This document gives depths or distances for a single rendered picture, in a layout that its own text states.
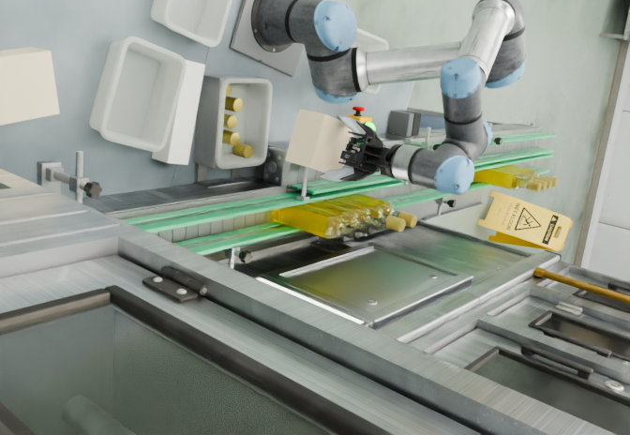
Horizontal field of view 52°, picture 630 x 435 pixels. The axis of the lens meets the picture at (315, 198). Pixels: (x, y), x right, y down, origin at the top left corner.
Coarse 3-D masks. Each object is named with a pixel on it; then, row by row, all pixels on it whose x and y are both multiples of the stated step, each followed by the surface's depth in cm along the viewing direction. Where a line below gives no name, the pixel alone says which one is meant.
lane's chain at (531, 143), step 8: (496, 144) 273; (504, 144) 280; (512, 144) 286; (520, 144) 294; (528, 144) 301; (488, 152) 269; (496, 152) 275; (296, 168) 177; (296, 176) 177; (312, 176) 183; (320, 176) 185; (288, 184) 175
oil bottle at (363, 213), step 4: (324, 200) 176; (328, 200) 177; (332, 200) 177; (336, 200) 178; (340, 200) 178; (336, 204) 173; (340, 204) 173; (344, 204) 174; (348, 204) 174; (352, 204) 175; (356, 204) 175; (348, 208) 171; (352, 208) 171; (356, 208) 171; (360, 208) 172; (364, 208) 172; (356, 212) 169; (360, 212) 169; (364, 212) 170; (368, 212) 171; (360, 216) 169; (364, 216) 169; (368, 216) 170; (364, 220) 169
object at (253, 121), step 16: (240, 80) 158; (256, 80) 163; (224, 96) 156; (240, 96) 169; (256, 96) 170; (224, 112) 167; (240, 112) 171; (256, 112) 171; (224, 128) 168; (240, 128) 172; (256, 128) 171; (224, 144) 169; (256, 144) 172; (224, 160) 165; (240, 160) 167; (256, 160) 170
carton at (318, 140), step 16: (304, 112) 145; (320, 112) 142; (304, 128) 144; (320, 128) 141; (336, 128) 145; (304, 144) 143; (320, 144) 142; (336, 144) 147; (288, 160) 145; (304, 160) 143; (320, 160) 144; (336, 160) 148
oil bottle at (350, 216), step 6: (312, 204) 171; (318, 204) 171; (324, 204) 171; (330, 204) 172; (330, 210) 167; (336, 210) 167; (342, 210) 168; (348, 210) 168; (342, 216) 165; (348, 216) 165; (354, 216) 166; (348, 222) 165
